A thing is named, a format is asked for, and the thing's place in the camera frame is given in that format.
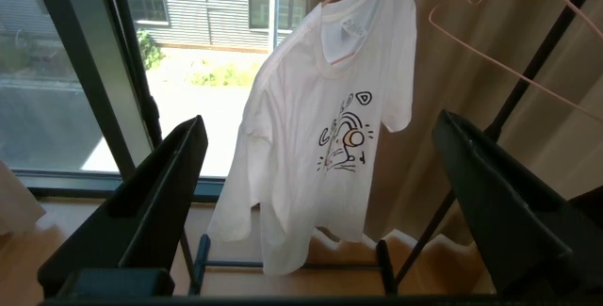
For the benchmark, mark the white printed t-shirt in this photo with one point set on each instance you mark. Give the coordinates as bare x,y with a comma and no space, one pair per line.
292,179

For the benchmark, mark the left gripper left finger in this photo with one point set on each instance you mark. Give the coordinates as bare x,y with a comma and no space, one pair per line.
141,212

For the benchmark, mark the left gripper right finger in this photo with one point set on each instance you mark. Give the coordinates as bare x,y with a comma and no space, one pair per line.
518,221

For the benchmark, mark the black clothes rack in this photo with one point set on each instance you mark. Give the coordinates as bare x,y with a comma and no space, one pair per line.
537,61

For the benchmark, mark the beige curtain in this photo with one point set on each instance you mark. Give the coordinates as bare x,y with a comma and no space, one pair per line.
461,85
19,202

